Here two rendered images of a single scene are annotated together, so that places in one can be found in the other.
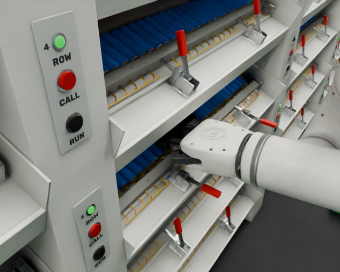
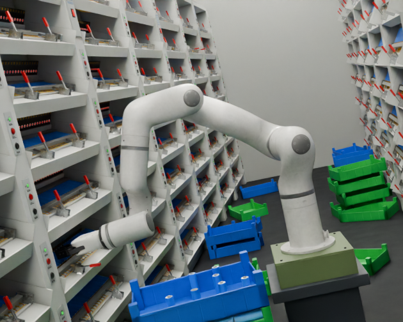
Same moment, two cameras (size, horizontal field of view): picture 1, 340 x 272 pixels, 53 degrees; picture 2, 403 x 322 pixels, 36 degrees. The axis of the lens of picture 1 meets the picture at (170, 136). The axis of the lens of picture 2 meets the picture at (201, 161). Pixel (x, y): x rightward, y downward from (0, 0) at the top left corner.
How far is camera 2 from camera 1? 1.56 m
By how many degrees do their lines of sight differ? 35
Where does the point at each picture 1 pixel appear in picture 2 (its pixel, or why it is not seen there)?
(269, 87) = not seen: hidden behind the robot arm
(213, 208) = (108, 310)
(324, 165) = (132, 218)
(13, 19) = (18, 179)
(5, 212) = (20, 243)
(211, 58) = (71, 206)
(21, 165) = (22, 227)
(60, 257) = (39, 268)
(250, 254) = not seen: outside the picture
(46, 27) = (24, 181)
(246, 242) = not seen: outside the picture
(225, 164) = (95, 240)
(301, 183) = (126, 229)
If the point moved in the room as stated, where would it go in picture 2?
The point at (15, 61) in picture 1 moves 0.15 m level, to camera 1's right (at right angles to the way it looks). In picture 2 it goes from (20, 190) to (73, 175)
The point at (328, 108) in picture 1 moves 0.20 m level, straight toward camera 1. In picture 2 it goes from (131, 204) to (119, 216)
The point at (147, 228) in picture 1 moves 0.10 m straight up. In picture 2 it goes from (68, 285) to (60, 254)
